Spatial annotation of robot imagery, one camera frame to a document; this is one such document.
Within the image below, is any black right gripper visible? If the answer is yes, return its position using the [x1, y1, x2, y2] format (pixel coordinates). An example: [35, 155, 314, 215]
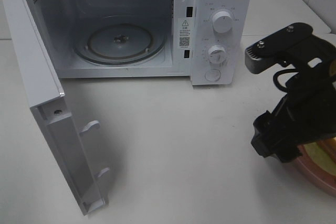
[251, 61, 335, 163]

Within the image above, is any sandwich with ham and cheese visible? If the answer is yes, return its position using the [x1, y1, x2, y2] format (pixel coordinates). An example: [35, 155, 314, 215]
[305, 137, 335, 175]

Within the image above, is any pink round plate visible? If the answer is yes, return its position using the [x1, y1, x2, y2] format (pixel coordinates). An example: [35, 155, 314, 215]
[292, 144, 335, 197]

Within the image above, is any round door release button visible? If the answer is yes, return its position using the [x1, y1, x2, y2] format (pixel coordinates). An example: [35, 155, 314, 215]
[205, 69, 221, 82]

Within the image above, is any white timer knob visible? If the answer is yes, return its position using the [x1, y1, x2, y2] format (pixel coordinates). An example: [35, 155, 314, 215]
[207, 45, 227, 65]

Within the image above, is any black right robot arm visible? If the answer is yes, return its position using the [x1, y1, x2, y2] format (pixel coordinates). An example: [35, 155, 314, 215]
[245, 35, 335, 163]

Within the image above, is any upper white power knob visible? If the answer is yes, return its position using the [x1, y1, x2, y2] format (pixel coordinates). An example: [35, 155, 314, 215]
[212, 10, 233, 34]

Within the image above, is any white microwave oven body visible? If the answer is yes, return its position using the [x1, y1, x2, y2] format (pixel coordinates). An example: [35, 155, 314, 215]
[40, 0, 250, 85]

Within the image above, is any white warning sticker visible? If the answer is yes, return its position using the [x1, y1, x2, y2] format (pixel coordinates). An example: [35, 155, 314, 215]
[177, 17, 193, 48]

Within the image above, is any glass microwave turntable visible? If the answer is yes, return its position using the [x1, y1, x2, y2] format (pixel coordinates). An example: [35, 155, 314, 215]
[73, 15, 171, 66]

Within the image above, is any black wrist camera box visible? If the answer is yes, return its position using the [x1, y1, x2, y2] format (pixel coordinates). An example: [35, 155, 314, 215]
[245, 23, 313, 74]

